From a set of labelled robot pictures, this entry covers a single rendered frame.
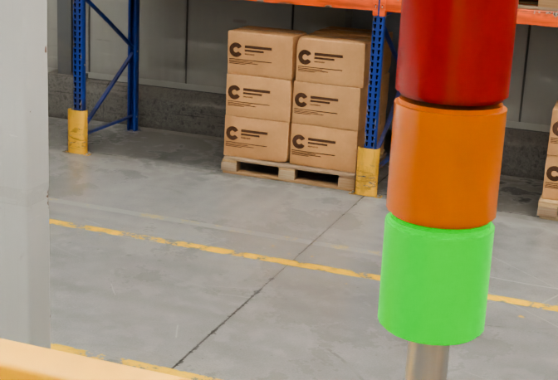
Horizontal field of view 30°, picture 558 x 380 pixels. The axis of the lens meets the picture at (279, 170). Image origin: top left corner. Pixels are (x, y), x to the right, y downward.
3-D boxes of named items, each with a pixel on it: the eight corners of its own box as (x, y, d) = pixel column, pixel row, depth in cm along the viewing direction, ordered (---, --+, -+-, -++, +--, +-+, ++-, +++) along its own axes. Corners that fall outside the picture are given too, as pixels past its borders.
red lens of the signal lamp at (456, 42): (382, 99, 45) (391, -27, 43) (408, 81, 49) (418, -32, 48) (499, 111, 43) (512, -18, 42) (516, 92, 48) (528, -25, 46)
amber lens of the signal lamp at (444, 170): (373, 220, 46) (381, 103, 45) (400, 192, 51) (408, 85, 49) (486, 237, 45) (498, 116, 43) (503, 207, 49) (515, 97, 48)
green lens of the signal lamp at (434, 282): (364, 334, 48) (373, 224, 46) (391, 298, 52) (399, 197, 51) (473, 355, 46) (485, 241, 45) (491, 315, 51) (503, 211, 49)
